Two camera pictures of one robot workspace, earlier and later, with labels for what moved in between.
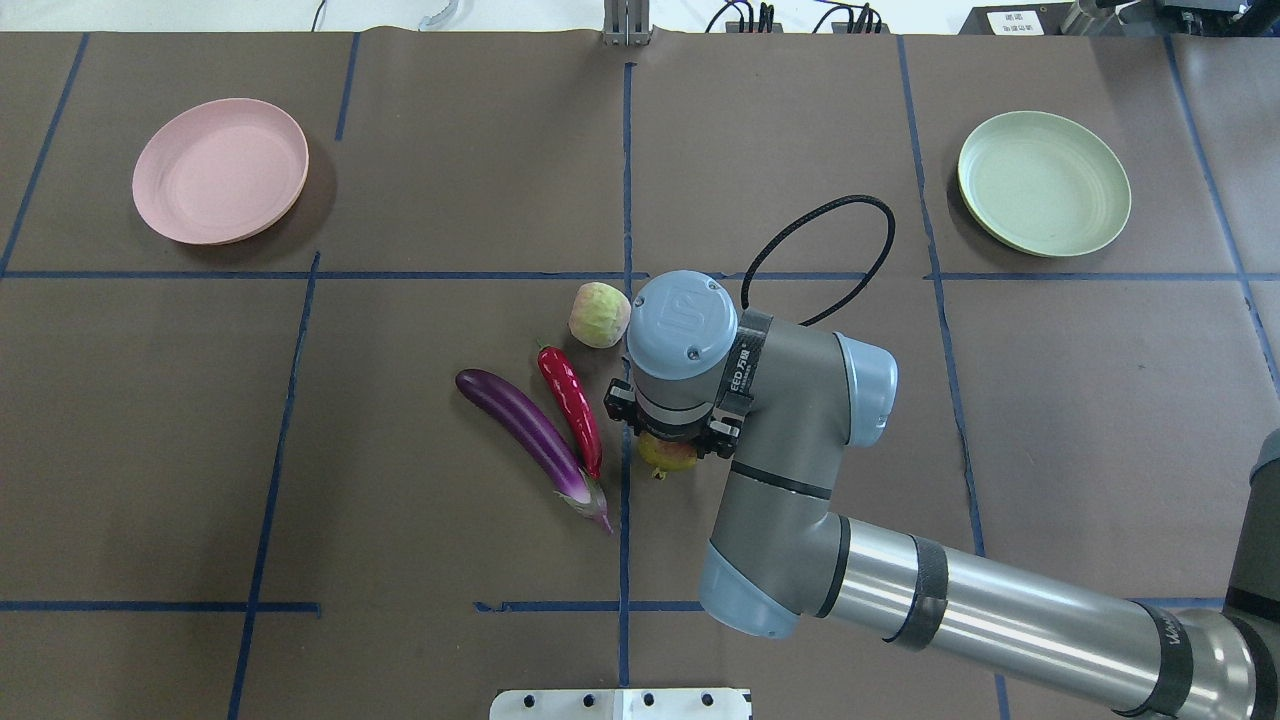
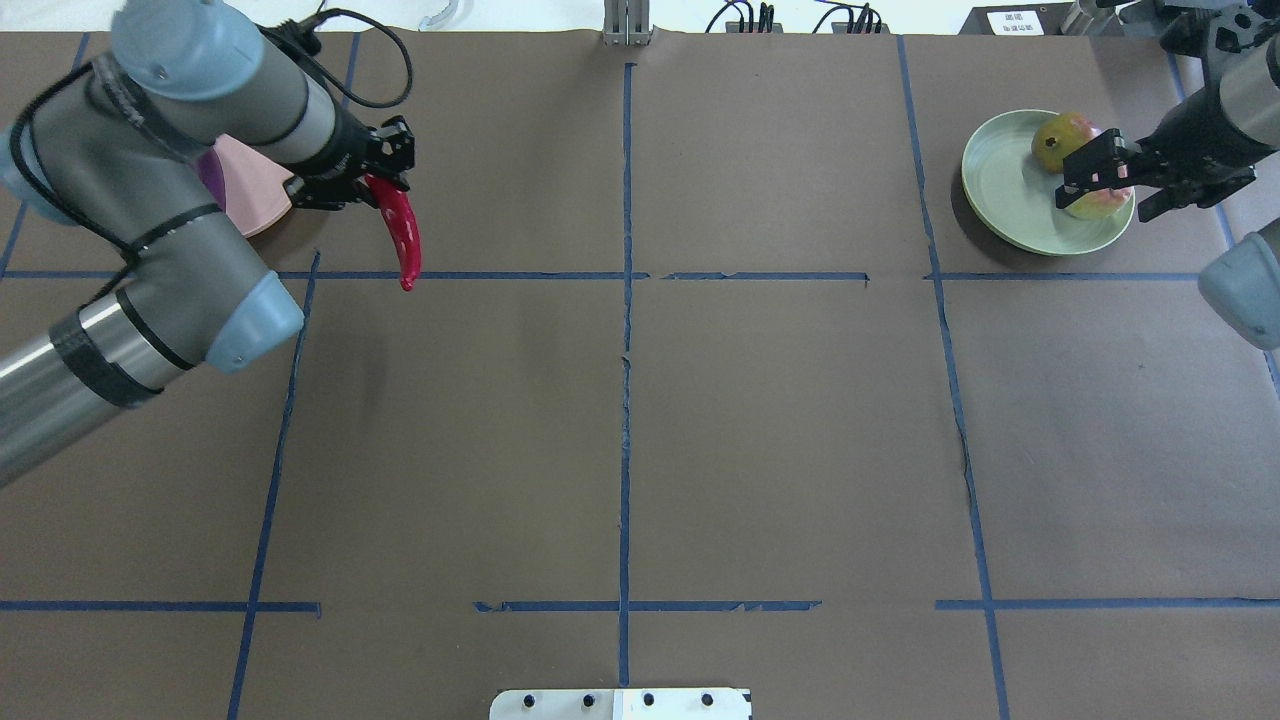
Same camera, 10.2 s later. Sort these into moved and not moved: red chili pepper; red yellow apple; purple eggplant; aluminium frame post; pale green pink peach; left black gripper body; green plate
Moved: pale green pink peach; red chili pepper; purple eggplant; red yellow apple; left black gripper body
Not moved: aluminium frame post; green plate
